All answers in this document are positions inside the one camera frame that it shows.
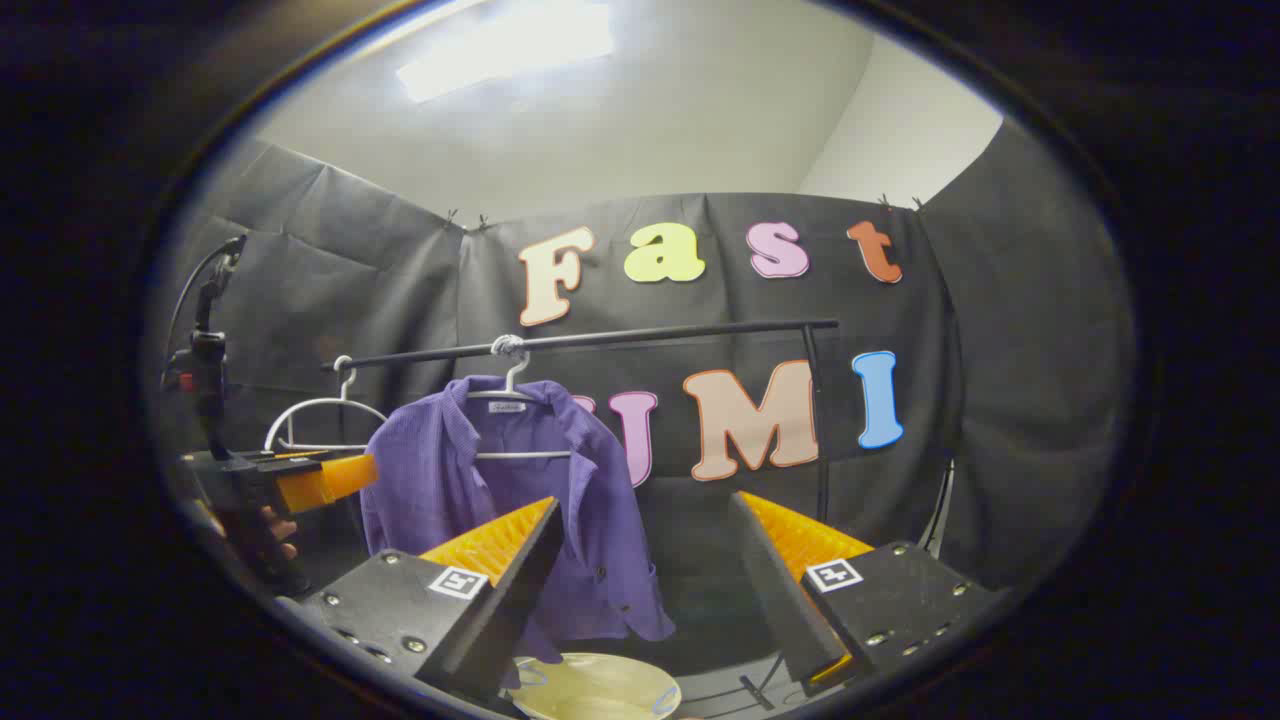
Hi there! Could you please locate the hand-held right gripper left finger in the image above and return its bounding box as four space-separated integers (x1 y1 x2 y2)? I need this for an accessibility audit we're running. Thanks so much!
275 497 564 706

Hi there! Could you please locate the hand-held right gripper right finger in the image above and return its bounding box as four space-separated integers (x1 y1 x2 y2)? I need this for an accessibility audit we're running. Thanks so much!
728 490 1001 698

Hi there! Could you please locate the purple shirt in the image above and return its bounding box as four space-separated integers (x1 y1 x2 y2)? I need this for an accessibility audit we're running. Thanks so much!
360 375 676 691

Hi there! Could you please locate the beige laundry hamper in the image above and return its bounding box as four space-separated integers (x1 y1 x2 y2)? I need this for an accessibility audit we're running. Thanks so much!
510 652 683 720

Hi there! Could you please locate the white plastic hanger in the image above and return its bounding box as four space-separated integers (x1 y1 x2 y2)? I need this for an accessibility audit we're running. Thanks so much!
465 335 573 461
263 355 389 453

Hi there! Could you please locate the black clothes rack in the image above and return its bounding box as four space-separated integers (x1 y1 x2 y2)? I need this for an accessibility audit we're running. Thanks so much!
322 318 841 526

